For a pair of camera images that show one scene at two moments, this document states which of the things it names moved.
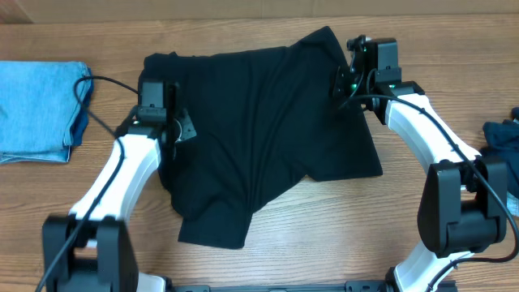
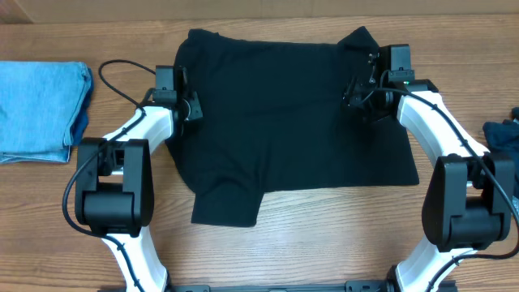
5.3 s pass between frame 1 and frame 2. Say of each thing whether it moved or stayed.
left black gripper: moved
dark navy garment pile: stayed
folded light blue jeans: stayed
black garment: moved
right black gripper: moved
